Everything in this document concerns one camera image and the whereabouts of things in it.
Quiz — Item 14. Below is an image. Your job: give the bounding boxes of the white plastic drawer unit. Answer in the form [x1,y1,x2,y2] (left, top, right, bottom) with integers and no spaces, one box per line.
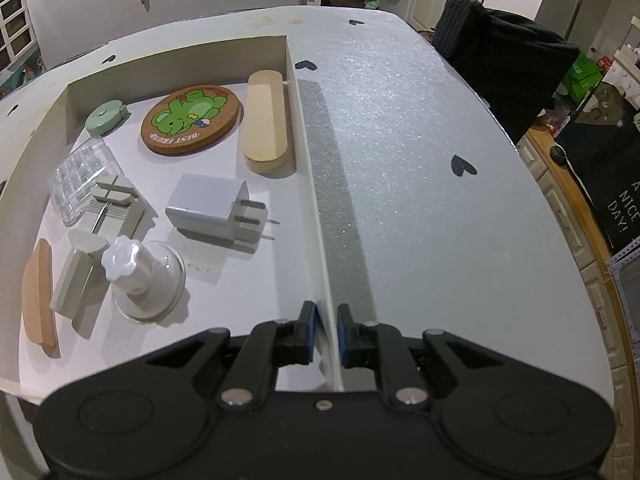
[0,0,39,69]

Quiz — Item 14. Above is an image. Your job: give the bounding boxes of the black printed cloth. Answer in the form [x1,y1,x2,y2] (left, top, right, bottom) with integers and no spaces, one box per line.
[555,77,640,261]

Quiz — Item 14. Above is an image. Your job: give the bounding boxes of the clear plastic blister case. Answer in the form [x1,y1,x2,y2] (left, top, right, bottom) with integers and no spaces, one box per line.
[50,139,124,227]

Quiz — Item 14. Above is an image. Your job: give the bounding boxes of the green round tape measure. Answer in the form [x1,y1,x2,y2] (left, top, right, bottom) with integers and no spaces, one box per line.
[84,100,130,137]

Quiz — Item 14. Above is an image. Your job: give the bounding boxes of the round cork frog coaster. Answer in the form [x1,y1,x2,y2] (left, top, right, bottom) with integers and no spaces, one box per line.
[141,85,244,157]

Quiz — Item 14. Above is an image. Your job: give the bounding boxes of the brown oblong piece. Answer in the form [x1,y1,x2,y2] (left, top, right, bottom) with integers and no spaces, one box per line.
[21,238,57,351]

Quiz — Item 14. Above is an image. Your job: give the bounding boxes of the grey watch link tool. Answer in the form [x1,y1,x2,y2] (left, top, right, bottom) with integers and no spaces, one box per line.
[50,180,159,331]

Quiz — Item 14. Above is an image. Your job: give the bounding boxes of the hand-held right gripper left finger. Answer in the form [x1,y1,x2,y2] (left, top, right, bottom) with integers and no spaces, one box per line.
[142,301,318,408]

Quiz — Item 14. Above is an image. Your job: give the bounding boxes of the white shelf rack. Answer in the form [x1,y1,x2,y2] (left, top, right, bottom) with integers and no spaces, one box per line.
[612,44,640,97]

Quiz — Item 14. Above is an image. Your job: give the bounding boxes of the white mop pole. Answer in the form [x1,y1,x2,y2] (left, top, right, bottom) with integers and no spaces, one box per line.
[572,0,589,42]

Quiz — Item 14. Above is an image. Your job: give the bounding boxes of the oblong wooden tray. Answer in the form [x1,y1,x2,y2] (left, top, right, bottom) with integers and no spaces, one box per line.
[242,71,296,179]

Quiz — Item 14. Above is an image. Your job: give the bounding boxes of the white charger plug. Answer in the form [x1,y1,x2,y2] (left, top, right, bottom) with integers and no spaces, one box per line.
[165,172,280,256]

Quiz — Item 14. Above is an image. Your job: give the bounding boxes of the grey perforated sheet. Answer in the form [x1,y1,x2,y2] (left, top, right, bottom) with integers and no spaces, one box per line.
[605,240,640,357]

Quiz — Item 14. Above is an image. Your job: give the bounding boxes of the clear suction cup knob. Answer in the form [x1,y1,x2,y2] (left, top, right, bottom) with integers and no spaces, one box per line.
[101,239,187,322]

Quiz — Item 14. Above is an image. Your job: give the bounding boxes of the green shopping bag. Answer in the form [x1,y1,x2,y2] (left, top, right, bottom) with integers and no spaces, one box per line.
[562,52,606,104]

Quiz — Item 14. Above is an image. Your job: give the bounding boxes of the white shallow cardboard box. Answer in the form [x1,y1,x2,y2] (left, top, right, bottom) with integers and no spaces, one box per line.
[0,35,346,404]

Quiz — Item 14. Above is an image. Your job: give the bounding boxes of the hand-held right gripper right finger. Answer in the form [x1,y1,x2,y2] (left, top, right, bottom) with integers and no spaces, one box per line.
[337,304,508,408]

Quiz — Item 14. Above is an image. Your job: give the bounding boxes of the wood-top low cabinet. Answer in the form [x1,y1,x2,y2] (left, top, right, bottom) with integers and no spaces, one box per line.
[520,125,640,461]

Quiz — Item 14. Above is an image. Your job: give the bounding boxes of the black cloth-covered chair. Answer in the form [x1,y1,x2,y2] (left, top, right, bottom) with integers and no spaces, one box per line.
[432,0,581,144]

